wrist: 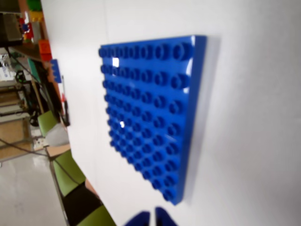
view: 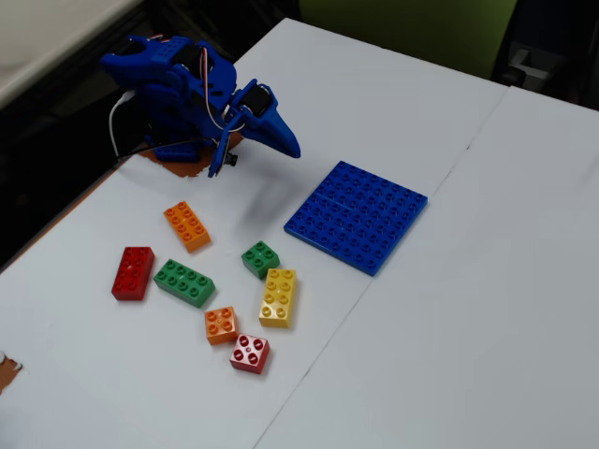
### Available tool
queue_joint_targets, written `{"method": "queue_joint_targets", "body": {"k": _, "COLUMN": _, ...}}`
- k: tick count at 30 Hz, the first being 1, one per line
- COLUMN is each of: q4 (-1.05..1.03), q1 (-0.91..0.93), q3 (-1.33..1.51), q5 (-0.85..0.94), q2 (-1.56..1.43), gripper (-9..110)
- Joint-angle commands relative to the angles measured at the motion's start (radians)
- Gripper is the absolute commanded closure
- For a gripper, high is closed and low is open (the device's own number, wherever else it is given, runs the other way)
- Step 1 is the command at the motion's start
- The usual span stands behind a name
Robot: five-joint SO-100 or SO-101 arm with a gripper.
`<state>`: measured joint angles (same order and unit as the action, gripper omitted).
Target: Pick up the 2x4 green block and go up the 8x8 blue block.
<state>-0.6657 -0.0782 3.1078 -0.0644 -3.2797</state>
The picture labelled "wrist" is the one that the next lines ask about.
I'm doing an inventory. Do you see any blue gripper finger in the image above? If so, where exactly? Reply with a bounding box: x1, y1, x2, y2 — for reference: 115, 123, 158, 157
124, 210, 151, 226
155, 206, 177, 226

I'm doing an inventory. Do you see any wooden shelf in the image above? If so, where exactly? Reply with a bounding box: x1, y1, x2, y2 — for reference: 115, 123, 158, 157
8, 0, 64, 115

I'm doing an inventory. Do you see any yellow block on shelf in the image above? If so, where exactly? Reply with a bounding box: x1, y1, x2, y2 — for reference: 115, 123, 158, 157
29, 10, 44, 23

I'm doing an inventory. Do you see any green block on shelf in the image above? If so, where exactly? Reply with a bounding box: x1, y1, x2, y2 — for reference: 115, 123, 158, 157
26, 0, 42, 11

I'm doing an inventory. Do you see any black equipment box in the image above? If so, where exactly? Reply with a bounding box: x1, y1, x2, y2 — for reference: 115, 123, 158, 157
0, 12, 24, 47

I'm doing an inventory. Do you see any green chair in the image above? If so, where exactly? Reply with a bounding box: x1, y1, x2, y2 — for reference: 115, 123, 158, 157
37, 110, 71, 147
50, 149, 116, 226

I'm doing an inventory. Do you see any blue 8x8 studded baseplate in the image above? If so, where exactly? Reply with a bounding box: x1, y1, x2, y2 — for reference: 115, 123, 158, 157
97, 34, 209, 207

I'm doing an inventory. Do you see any orange block on shelf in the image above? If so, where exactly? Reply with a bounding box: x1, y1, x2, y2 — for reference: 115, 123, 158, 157
38, 39, 53, 61

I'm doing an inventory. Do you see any small blue block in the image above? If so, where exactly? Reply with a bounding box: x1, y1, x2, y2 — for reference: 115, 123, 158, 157
49, 59, 62, 83

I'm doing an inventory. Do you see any pile of mixed toy blocks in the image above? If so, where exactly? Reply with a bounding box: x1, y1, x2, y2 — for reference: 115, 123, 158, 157
18, 16, 34, 44

